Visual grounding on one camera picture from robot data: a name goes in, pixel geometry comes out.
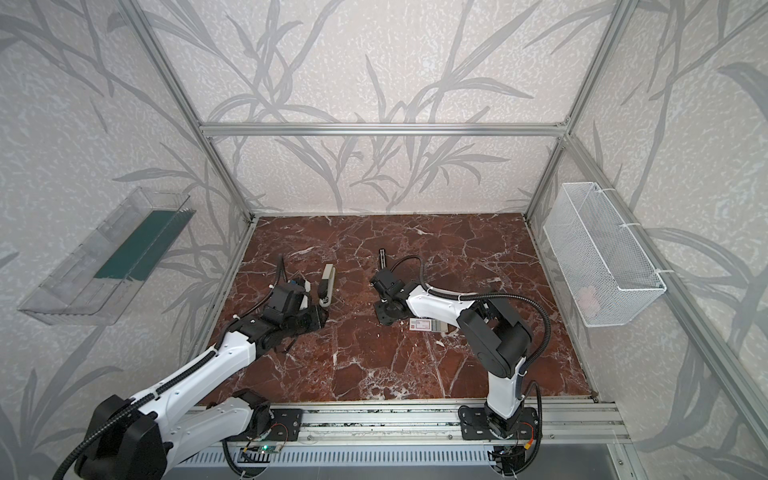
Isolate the white red staple box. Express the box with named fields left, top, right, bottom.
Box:
left=409, top=318, right=448, bottom=333

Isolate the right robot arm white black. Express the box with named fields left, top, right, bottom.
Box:
left=371, top=269, right=533, bottom=439

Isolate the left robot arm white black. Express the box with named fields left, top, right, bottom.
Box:
left=54, top=280, right=332, bottom=479

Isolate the aluminium rear cross bar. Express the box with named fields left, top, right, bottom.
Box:
left=200, top=122, right=566, bottom=137

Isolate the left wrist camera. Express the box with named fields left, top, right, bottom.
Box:
left=291, top=277, right=312, bottom=296

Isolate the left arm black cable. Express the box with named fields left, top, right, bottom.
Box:
left=52, top=254, right=289, bottom=480

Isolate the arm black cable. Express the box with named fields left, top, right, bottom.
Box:
left=52, top=254, right=289, bottom=480
left=389, top=254, right=553, bottom=475

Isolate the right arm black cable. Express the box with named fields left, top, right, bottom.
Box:
left=389, top=254, right=553, bottom=475

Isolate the clear plastic wall bin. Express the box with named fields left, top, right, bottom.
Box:
left=18, top=187, right=196, bottom=326

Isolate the white wire mesh basket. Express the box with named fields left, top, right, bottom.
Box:
left=543, top=182, right=667, bottom=328

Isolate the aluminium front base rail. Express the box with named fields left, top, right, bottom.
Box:
left=179, top=401, right=631, bottom=449

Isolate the aluminium frame post left rear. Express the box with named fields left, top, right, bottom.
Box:
left=117, top=0, right=254, bottom=223

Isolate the aluminium frame post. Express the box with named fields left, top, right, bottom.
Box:
left=117, top=0, right=254, bottom=223
left=524, top=0, right=638, bottom=224

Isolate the aluminium frame post right rear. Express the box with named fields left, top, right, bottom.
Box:
left=524, top=0, right=638, bottom=224

